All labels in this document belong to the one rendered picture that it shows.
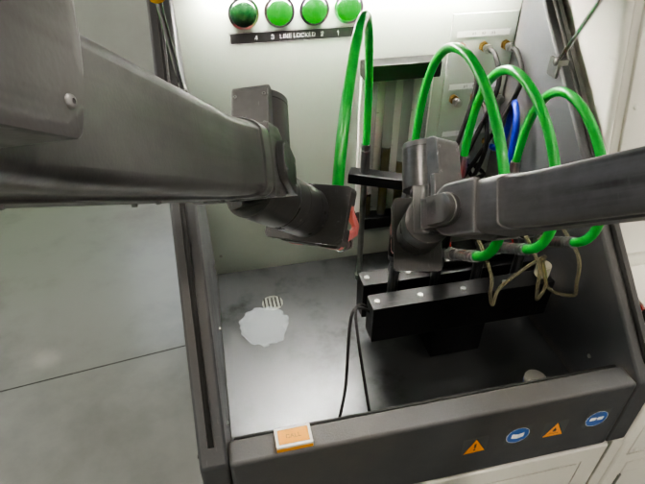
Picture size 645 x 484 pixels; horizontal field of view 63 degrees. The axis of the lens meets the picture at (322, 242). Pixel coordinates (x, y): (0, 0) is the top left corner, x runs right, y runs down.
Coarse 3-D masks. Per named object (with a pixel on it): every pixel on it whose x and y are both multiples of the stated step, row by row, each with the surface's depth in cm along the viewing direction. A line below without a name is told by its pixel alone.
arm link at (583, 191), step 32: (608, 160) 42; (640, 160) 40; (480, 192) 53; (512, 192) 50; (544, 192) 47; (576, 192) 44; (608, 192) 42; (640, 192) 40; (480, 224) 52; (512, 224) 50; (544, 224) 47; (576, 224) 46; (608, 224) 45
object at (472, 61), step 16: (448, 48) 75; (464, 48) 72; (432, 64) 82; (480, 64) 69; (480, 80) 68; (416, 112) 91; (496, 112) 66; (416, 128) 92; (496, 128) 66; (496, 144) 66; (448, 256) 84; (464, 256) 79; (480, 256) 74
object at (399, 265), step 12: (396, 204) 72; (408, 204) 72; (396, 216) 72; (396, 228) 72; (396, 240) 72; (396, 252) 71; (408, 252) 71; (420, 252) 69; (432, 252) 71; (396, 264) 71; (408, 264) 71; (420, 264) 71; (432, 264) 71
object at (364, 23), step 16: (368, 16) 69; (368, 32) 78; (352, 48) 63; (368, 48) 82; (352, 64) 61; (368, 64) 85; (352, 80) 61; (368, 80) 88; (352, 96) 60; (368, 96) 90; (368, 112) 93; (368, 128) 95; (336, 144) 60; (368, 144) 97; (336, 160) 60; (336, 176) 60
